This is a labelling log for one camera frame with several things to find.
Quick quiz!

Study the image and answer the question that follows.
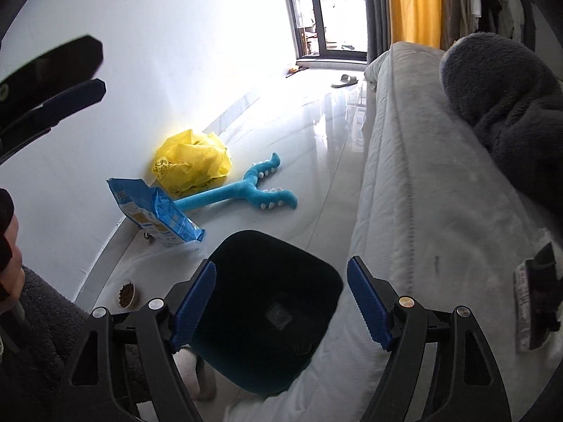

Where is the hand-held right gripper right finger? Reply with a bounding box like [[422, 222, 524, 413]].
[[347, 256, 513, 422]]

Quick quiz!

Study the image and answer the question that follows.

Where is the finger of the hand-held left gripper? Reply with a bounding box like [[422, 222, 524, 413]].
[[0, 34, 105, 108], [0, 78, 107, 163]]

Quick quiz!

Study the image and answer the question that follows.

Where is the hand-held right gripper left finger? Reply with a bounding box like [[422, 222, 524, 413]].
[[53, 259, 217, 422]]

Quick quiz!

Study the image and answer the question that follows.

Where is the dark blue square cushion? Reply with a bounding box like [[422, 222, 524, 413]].
[[189, 230, 344, 395]]

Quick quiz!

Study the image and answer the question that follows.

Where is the person's left forearm grey sleeve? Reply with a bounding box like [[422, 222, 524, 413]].
[[0, 266, 146, 422]]

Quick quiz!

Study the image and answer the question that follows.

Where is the person's left hand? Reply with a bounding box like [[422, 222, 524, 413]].
[[0, 217, 26, 315]]

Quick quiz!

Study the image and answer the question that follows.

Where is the small pet food bowl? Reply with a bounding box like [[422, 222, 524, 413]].
[[114, 279, 140, 309]]

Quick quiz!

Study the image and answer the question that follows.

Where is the blue tissue packet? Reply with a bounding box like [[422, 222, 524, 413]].
[[107, 178, 207, 247]]

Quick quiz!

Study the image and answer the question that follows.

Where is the bed with light sheet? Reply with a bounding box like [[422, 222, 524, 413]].
[[229, 41, 563, 422]]

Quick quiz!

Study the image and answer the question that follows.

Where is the blue plush toy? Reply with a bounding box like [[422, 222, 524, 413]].
[[173, 152, 298, 212]]

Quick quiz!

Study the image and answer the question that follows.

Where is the yellow plastic bag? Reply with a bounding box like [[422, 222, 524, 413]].
[[152, 129, 233, 198]]

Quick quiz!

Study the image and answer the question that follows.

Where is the dark grey fleece blanket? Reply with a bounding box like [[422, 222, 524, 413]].
[[440, 32, 563, 216]]

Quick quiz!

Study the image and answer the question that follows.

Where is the glass sliding door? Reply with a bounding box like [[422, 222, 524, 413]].
[[281, 0, 368, 63]]

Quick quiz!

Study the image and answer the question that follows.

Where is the grey curtain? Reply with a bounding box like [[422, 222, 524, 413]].
[[361, 0, 393, 80]]

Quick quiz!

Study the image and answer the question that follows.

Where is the yellow curtain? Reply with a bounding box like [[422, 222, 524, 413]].
[[385, 0, 443, 49]]

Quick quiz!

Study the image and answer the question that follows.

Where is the rack of hanging clothes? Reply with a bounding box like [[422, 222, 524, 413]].
[[440, 0, 539, 51]]

